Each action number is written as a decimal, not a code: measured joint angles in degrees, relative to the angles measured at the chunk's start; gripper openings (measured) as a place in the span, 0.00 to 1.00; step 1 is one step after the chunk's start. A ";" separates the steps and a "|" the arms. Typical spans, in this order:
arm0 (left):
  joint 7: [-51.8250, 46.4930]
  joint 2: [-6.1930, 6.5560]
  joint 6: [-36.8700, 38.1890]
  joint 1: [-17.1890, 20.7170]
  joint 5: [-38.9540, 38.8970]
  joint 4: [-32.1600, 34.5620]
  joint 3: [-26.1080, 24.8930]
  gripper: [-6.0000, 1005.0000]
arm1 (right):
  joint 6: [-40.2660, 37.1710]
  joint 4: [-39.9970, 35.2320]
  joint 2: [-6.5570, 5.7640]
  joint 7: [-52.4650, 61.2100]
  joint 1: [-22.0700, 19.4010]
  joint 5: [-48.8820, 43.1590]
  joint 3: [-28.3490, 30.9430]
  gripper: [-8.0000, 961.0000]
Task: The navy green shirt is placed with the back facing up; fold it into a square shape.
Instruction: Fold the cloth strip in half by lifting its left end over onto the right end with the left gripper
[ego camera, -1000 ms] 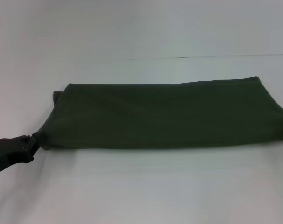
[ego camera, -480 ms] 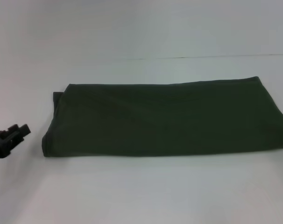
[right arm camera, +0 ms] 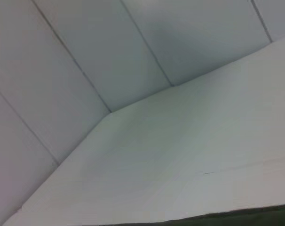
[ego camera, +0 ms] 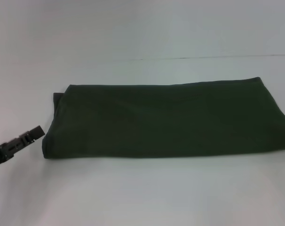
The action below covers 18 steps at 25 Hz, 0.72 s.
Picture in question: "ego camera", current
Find dark green shirt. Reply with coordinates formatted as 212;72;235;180
42;76;285;161

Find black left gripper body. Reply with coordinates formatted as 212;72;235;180
0;136;24;169

